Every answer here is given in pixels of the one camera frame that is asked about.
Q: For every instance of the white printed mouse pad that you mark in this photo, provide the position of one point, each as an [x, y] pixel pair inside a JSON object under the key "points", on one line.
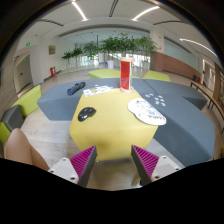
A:
{"points": [[145, 112]]}

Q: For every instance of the dark blue folded umbrella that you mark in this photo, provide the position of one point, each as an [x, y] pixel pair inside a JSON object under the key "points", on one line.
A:
{"points": [[75, 88]]}

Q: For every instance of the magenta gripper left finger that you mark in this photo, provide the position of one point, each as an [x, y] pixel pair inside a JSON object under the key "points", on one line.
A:
{"points": [[76, 169]]}

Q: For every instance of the printed paper leaflet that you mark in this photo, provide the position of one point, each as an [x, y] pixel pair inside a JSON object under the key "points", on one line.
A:
{"points": [[97, 90]]}

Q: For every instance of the lime green bench left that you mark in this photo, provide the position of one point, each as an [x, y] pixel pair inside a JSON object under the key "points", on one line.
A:
{"points": [[28, 102]]}

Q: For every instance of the potted plants row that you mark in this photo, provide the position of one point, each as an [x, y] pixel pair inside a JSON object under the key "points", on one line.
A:
{"points": [[122, 44]]}

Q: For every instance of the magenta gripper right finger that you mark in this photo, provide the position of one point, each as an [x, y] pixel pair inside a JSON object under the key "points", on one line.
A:
{"points": [[152, 167]]}

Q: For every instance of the lime green seat far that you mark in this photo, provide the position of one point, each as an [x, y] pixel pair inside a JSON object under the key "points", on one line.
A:
{"points": [[104, 73]]}

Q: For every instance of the bare human hand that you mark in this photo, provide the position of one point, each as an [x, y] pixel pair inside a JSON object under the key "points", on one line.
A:
{"points": [[19, 149]]}

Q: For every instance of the small stickers on sofa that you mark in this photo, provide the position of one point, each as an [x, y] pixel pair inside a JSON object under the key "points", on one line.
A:
{"points": [[159, 100]]}

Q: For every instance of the grey modular sofa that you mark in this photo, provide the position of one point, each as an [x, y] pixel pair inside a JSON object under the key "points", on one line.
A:
{"points": [[188, 134]]}

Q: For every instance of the red bin by wall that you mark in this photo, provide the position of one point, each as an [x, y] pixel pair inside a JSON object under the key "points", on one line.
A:
{"points": [[52, 71]]}

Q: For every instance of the yellow hexagonal table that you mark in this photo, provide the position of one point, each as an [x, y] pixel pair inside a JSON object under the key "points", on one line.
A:
{"points": [[113, 129]]}

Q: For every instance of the black computer mouse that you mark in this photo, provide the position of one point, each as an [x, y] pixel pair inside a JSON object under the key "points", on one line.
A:
{"points": [[86, 113]]}

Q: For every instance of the wooden bench right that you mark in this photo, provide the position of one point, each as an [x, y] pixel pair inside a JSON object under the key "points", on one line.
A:
{"points": [[212, 101]]}

